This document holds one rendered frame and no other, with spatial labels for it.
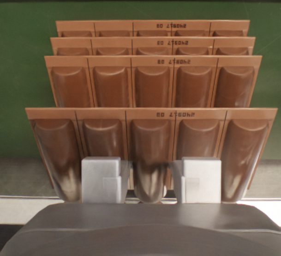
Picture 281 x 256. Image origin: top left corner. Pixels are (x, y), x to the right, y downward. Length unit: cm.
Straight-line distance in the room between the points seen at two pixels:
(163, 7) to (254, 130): 9
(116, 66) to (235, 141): 7
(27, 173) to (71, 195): 12
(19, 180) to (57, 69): 15
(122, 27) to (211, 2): 5
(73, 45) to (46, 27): 3
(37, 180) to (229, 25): 19
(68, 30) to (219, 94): 9
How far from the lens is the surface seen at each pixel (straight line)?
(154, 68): 18
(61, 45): 20
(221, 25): 21
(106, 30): 21
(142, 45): 20
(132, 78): 19
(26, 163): 32
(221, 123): 16
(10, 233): 40
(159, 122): 16
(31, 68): 25
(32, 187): 31
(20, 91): 26
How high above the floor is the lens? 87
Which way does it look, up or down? 44 degrees down
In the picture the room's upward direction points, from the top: 176 degrees counter-clockwise
